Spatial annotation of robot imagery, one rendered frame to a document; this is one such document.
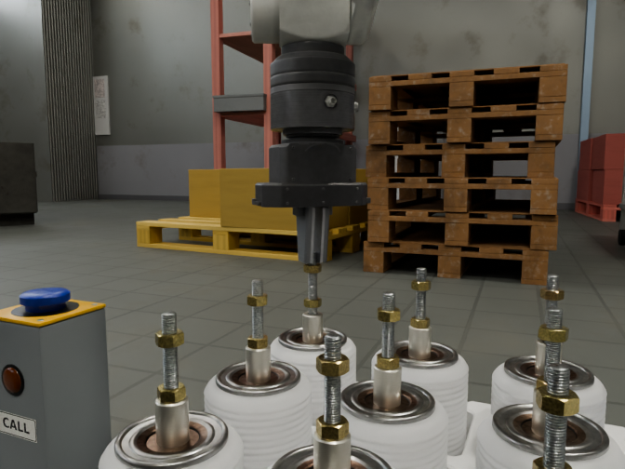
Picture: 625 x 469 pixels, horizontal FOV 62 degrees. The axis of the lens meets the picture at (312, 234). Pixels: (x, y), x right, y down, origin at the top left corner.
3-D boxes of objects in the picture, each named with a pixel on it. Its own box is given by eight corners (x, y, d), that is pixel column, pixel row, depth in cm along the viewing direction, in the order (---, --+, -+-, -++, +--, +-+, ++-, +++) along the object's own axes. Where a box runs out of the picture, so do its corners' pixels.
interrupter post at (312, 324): (306, 338, 59) (306, 309, 58) (326, 341, 58) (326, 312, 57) (298, 344, 56) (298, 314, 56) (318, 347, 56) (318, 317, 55)
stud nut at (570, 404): (582, 419, 24) (583, 401, 24) (544, 416, 24) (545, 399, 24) (567, 400, 26) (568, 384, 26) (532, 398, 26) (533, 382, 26)
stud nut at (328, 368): (312, 375, 29) (312, 361, 29) (318, 364, 31) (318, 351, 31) (347, 378, 29) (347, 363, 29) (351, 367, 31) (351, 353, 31)
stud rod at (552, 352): (553, 409, 37) (560, 306, 36) (559, 416, 36) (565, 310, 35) (539, 408, 37) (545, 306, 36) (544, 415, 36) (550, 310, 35)
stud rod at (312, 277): (315, 322, 56) (315, 253, 55) (306, 321, 57) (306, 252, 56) (318, 319, 57) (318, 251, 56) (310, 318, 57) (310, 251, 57)
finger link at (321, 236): (322, 263, 55) (322, 205, 54) (310, 259, 58) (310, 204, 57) (336, 262, 55) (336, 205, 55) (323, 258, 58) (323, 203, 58)
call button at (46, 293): (42, 322, 43) (40, 298, 43) (9, 316, 45) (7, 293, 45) (81, 311, 47) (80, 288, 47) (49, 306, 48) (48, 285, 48)
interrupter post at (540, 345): (561, 383, 46) (563, 347, 46) (532, 379, 47) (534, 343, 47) (562, 374, 48) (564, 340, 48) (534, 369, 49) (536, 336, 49)
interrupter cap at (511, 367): (594, 400, 42) (595, 392, 42) (498, 383, 46) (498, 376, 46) (593, 369, 49) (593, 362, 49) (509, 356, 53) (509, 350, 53)
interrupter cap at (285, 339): (295, 328, 62) (295, 323, 62) (355, 336, 59) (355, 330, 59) (266, 349, 55) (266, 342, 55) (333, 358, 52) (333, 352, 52)
